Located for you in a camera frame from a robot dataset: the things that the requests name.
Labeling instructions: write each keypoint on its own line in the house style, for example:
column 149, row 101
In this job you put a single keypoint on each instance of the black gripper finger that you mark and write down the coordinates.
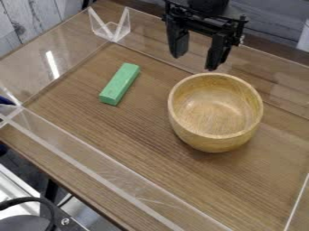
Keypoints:
column 177, row 40
column 218, row 51

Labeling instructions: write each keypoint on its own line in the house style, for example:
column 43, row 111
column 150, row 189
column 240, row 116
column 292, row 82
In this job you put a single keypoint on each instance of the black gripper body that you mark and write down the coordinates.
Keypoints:
column 205, row 16

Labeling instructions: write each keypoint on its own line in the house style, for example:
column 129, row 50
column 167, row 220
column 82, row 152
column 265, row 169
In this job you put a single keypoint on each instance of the green rectangular block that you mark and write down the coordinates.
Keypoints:
column 119, row 84

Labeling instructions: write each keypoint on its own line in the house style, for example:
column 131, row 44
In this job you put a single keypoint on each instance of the light wooden bowl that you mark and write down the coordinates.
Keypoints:
column 216, row 110

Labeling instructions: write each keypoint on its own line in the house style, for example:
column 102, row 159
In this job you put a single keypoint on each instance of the clear acrylic tray walls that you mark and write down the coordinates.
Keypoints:
column 115, row 154

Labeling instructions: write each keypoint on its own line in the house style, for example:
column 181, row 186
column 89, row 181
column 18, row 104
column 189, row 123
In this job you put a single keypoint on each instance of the black table leg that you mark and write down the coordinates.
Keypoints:
column 51, row 191

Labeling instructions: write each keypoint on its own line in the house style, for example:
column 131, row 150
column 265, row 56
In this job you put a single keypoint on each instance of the black metal bracket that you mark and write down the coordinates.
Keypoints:
column 59, row 221

